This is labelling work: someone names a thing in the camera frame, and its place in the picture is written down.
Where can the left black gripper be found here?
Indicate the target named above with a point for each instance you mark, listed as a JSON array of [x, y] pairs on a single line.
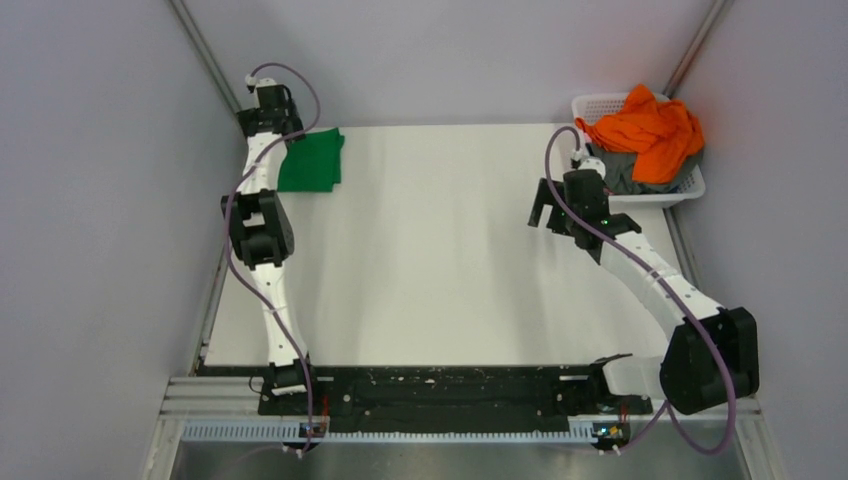
[[291, 116]]

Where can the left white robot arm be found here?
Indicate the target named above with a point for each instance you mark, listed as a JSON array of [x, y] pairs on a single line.
[[261, 236]]

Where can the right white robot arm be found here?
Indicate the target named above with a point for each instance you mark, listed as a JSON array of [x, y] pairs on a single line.
[[712, 351]]

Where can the white slotted cable duct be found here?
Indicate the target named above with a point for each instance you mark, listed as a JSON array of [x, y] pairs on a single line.
[[248, 431]]

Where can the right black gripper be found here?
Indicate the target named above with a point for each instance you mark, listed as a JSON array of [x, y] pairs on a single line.
[[543, 199]]

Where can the right aluminium frame post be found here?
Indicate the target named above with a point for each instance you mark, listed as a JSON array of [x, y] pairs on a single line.
[[712, 18]]

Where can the orange t-shirt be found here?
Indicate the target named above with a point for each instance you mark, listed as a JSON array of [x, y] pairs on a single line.
[[662, 134]]

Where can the green t-shirt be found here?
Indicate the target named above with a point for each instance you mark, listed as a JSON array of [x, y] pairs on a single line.
[[313, 164]]

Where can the aluminium frame post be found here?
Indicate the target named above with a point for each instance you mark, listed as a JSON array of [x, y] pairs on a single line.
[[207, 58], [712, 18]]

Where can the grey t-shirt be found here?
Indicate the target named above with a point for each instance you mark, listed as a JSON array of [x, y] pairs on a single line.
[[620, 168]]

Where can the left aluminium frame post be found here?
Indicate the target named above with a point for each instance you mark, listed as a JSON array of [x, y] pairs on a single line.
[[207, 58]]

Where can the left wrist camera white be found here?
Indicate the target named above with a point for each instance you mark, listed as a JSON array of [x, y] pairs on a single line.
[[253, 82]]

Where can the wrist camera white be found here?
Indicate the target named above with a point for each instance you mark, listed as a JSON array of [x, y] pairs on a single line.
[[253, 82], [581, 160]]

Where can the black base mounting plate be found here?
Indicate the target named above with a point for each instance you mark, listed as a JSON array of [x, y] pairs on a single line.
[[453, 399]]

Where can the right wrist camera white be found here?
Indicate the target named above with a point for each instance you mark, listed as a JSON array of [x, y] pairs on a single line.
[[581, 160]]

